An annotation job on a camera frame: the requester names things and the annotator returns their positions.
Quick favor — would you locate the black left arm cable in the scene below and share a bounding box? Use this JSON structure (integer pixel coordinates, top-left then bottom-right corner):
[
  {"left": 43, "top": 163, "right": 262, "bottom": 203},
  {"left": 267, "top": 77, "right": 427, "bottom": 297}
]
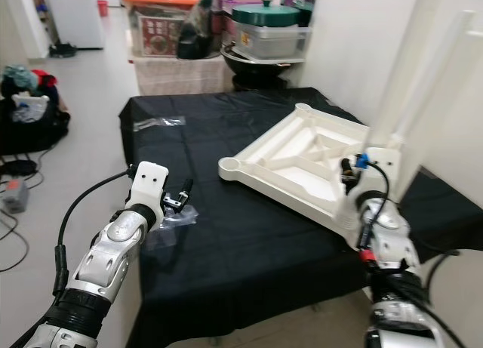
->
[{"left": 53, "top": 169, "right": 138, "bottom": 296}]

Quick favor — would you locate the green pot with lid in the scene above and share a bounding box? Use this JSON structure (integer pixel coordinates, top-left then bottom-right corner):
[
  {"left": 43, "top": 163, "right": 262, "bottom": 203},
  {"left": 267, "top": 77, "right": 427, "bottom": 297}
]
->
[{"left": 232, "top": 0, "right": 300, "bottom": 26}]

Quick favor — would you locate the glossy black bag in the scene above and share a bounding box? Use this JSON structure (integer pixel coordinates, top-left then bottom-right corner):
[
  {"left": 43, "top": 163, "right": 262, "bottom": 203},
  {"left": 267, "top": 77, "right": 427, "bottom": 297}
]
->
[{"left": 177, "top": 0, "right": 223, "bottom": 60}]

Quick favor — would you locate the clear tape patch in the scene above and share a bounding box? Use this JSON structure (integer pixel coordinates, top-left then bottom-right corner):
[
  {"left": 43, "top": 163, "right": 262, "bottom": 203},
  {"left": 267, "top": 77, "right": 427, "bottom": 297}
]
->
[
  {"left": 147, "top": 203, "right": 198, "bottom": 249},
  {"left": 132, "top": 116, "right": 187, "bottom": 131}
]

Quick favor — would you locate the white cabinet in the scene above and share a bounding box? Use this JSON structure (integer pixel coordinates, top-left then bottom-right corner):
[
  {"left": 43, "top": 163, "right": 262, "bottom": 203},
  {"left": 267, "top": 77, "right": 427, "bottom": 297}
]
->
[{"left": 45, "top": 0, "right": 106, "bottom": 51}]

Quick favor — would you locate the white plastic table leg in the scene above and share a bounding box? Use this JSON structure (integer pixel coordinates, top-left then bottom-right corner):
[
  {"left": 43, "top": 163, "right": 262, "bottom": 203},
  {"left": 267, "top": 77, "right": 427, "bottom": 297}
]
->
[
  {"left": 368, "top": 0, "right": 445, "bottom": 151},
  {"left": 396, "top": 11, "right": 478, "bottom": 162}
]

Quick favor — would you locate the black floor stand base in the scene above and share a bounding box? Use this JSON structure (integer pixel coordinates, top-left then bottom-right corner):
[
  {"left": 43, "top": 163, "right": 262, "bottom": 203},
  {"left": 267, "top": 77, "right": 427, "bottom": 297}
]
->
[{"left": 49, "top": 42, "right": 78, "bottom": 58}]

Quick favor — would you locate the grey electronic box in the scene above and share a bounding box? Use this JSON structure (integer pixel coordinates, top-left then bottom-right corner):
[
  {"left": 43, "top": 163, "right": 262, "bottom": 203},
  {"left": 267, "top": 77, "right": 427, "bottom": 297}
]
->
[{"left": 4, "top": 178, "right": 29, "bottom": 213}]

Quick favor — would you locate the black tablecloth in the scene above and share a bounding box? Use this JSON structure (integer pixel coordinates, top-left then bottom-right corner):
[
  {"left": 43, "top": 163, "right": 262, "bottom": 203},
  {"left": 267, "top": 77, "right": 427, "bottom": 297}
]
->
[{"left": 118, "top": 88, "right": 483, "bottom": 347}]

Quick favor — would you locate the black fabric bag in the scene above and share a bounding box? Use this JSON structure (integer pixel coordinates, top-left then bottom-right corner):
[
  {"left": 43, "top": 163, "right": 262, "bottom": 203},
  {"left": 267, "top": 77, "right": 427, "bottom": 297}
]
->
[{"left": 0, "top": 80, "right": 70, "bottom": 154}]

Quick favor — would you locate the red cloth item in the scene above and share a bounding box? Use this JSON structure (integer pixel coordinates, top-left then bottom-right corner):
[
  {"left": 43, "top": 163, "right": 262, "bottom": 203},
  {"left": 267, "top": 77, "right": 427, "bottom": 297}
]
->
[{"left": 38, "top": 70, "right": 57, "bottom": 91}]

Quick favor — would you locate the white plastic table top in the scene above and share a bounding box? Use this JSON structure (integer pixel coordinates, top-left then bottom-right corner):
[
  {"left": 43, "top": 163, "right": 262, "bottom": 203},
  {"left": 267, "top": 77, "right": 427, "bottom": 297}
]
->
[{"left": 217, "top": 101, "right": 405, "bottom": 251}]

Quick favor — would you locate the beige cloth covered bench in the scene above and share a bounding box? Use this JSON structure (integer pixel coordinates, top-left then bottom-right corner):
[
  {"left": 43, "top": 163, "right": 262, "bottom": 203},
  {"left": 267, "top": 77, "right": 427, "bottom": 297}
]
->
[{"left": 132, "top": 54, "right": 235, "bottom": 96}]

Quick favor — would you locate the white crumpled plastic bag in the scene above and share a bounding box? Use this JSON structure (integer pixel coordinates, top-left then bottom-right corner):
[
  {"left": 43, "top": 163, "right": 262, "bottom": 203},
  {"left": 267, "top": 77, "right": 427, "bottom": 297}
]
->
[{"left": 15, "top": 93, "right": 50, "bottom": 122}]

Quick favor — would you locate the orange lidded storage box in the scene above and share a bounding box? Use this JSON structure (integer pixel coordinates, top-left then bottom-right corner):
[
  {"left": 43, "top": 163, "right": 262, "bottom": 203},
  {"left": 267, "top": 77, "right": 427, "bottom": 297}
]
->
[{"left": 123, "top": 0, "right": 201, "bottom": 58}]

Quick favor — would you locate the black wok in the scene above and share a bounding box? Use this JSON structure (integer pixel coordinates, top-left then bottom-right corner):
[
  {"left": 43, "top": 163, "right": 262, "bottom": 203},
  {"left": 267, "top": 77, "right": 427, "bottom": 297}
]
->
[{"left": 220, "top": 46, "right": 303, "bottom": 88}]

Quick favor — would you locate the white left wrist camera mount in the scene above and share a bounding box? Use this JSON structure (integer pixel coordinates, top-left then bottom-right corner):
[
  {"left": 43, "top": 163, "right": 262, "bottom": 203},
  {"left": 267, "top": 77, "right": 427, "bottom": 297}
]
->
[{"left": 127, "top": 161, "right": 171, "bottom": 220}]

